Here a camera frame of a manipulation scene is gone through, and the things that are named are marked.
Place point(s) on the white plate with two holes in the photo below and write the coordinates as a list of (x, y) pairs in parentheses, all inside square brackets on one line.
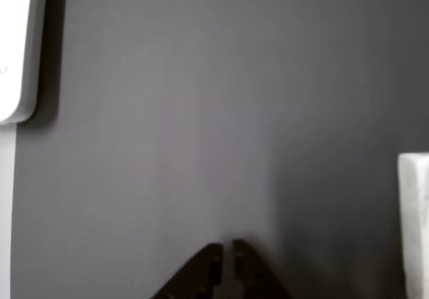
[(15, 44)]

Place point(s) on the grey table mat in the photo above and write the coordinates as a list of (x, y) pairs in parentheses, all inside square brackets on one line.
[(201, 111)]

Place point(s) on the white block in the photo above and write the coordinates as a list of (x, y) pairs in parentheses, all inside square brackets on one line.
[(415, 218)]

